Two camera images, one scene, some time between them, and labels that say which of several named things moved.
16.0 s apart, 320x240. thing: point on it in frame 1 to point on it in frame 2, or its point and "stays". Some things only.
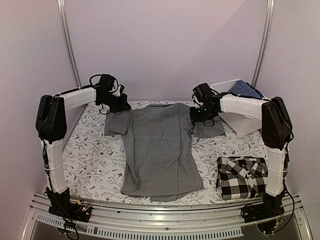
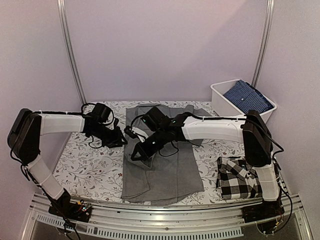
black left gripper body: [115, 105] to [108, 138]
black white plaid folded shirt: [242, 177] stays
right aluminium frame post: [264, 39] stays
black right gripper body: [202, 115] to [159, 141]
